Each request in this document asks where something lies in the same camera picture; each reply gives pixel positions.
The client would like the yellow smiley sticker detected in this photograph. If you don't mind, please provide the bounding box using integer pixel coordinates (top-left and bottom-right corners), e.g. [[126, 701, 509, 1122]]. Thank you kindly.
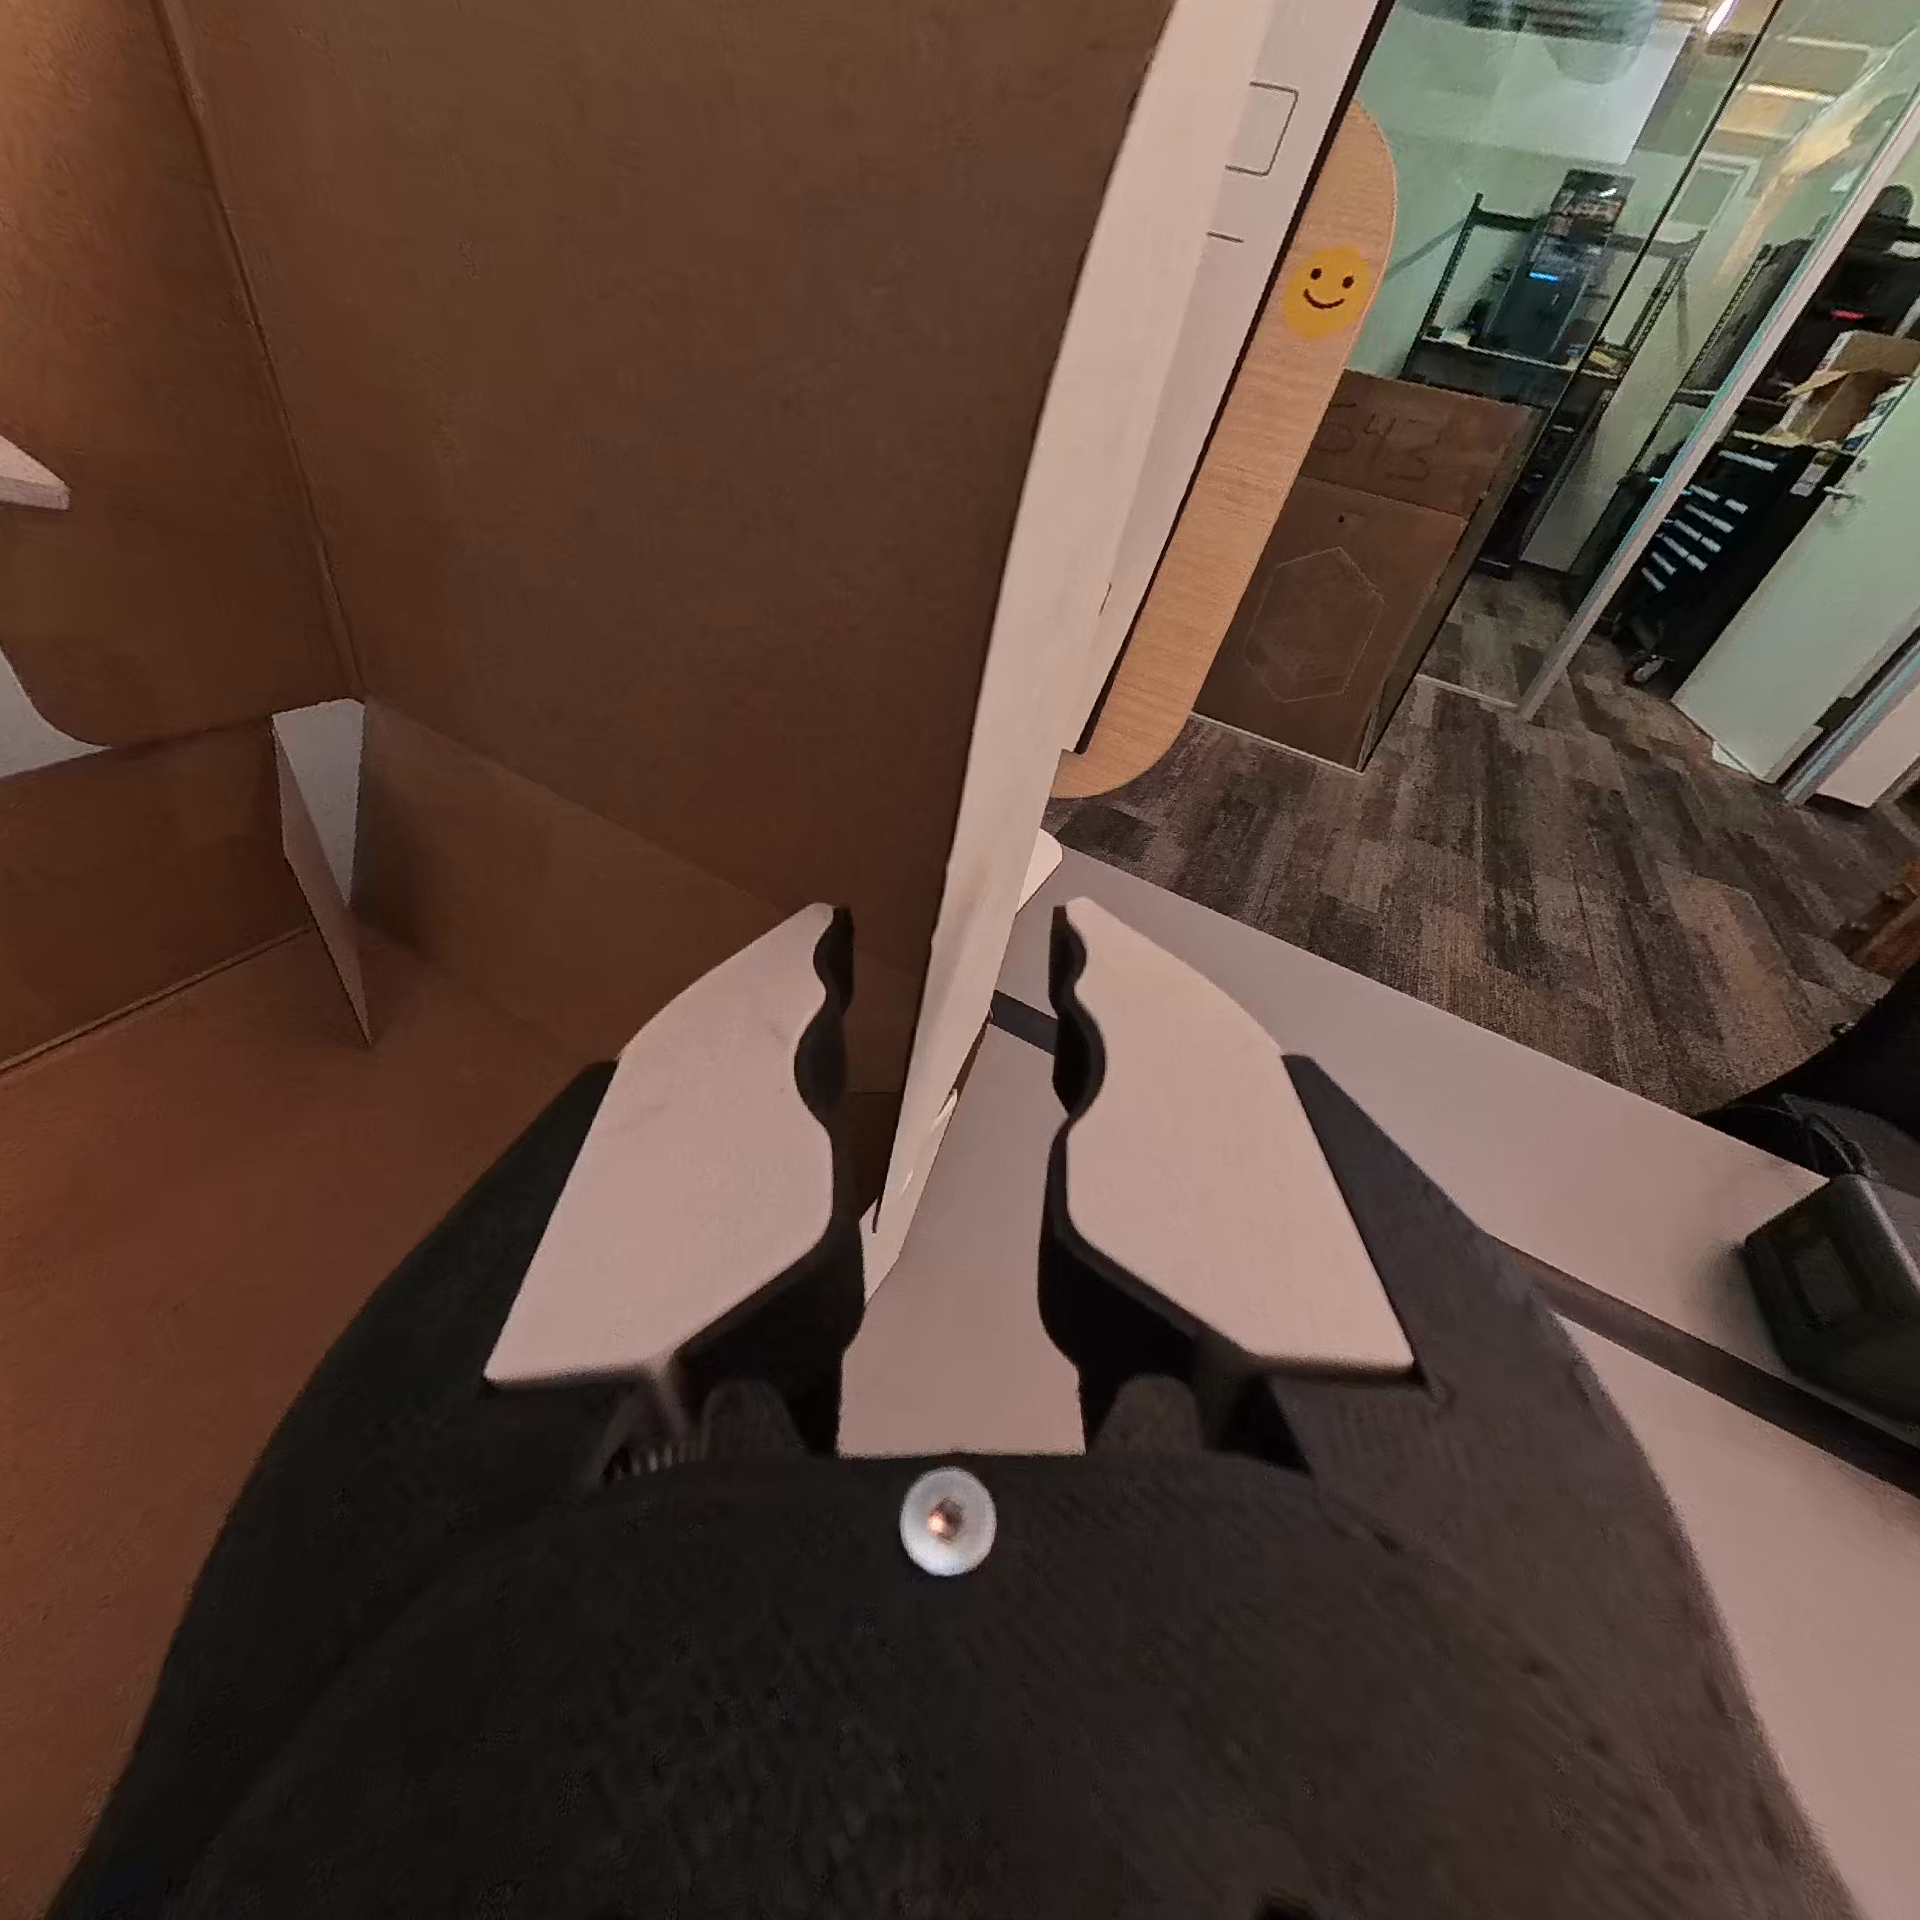
[[1284, 244, 1376, 341]]

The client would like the black desk device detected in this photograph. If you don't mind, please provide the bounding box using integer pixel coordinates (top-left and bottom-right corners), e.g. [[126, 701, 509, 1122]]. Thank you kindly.
[[1745, 1176, 1920, 1392]]

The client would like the open brown cardboard box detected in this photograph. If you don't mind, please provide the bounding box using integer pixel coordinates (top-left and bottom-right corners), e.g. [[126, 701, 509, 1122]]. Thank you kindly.
[[1777, 333, 1920, 450]]

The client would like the white door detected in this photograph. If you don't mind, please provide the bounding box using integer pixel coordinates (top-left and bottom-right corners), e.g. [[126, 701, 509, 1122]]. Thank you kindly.
[[1671, 433, 1920, 814]]

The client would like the brown hexagon print cardboard box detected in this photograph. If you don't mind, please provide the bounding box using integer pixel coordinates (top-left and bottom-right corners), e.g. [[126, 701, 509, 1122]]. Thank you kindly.
[[1197, 366, 1547, 772]]

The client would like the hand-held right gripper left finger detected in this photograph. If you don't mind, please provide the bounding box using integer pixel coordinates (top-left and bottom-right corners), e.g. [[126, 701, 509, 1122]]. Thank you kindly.
[[483, 906, 871, 1426]]

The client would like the black drawer cabinet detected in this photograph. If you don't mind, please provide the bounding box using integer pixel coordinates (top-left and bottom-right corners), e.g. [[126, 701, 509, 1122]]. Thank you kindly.
[[1621, 433, 1862, 686]]

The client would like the wooden sign board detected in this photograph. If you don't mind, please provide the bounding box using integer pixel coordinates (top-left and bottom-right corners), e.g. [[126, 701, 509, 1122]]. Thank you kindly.
[[1047, 112, 1402, 799]]

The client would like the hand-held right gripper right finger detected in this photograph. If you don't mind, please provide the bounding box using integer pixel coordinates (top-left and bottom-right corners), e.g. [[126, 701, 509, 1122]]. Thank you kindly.
[[1040, 899, 1422, 1401]]

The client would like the metal shelf rack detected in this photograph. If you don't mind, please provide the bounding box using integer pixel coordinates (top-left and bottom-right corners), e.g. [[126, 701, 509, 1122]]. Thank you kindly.
[[1402, 170, 1685, 579]]

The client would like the white cardboard box with lid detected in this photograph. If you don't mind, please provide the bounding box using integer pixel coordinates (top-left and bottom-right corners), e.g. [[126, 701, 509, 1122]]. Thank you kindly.
[[0, 0, 1383, 1920]]

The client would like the dark bag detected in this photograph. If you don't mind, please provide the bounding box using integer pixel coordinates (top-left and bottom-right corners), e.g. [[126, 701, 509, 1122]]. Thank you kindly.
[[1696, 977, 1920, 1187]]

